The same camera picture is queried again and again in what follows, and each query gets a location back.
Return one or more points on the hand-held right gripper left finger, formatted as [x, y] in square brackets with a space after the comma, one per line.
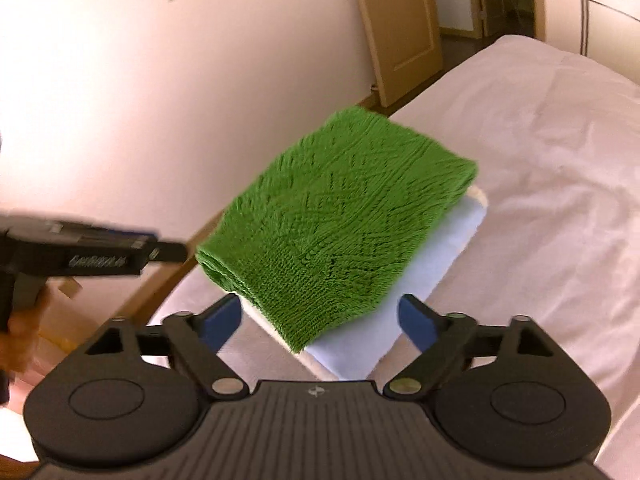
[222, 320]

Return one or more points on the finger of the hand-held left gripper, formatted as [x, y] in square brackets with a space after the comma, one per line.
[170, 251]

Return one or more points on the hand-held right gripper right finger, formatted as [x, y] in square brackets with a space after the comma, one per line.
[417, 322]

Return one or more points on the green knitted sweater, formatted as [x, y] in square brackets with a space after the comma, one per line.
[340, 220]

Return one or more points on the person's left hand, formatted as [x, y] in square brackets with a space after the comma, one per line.
[22, 335]

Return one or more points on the light blue folded garment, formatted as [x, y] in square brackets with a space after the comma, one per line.
[440, 260]

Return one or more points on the white bed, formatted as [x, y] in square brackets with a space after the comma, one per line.
[540, 185]

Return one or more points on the wooden door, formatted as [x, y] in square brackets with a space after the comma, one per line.
[400, 30]

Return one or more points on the white wardrobe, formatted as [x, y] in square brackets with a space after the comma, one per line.
[615, 15]

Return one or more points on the wooden bed frame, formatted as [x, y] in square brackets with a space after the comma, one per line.
[165, 275]

